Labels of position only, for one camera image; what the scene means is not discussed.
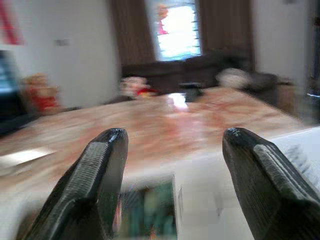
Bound green printed carton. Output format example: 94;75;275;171
113;174;179;240

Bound red and yellow hanging ornament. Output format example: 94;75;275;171
156;3;171;36

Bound bright window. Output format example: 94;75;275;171
144;0;203;62

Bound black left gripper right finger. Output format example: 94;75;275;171
222;127;320;240

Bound red and white plush doll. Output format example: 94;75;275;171
119;76;159;100

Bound small black bin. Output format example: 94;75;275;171
179;81;205;103

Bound dark television screen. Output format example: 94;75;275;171
0;49;31;136

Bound yellow and red plush toy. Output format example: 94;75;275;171
21;72;61;113

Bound red wall poster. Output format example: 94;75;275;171
0;0;25;46

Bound dark brown sofa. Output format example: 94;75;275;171
121;51;278;103

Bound brown curtain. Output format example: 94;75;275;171
109;0;157;66
198;0;256;72

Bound white round cushion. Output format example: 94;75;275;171
216;67;250;90

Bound white box with print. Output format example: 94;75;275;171
268;126;320;191

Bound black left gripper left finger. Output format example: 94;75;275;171
24;127;129;240

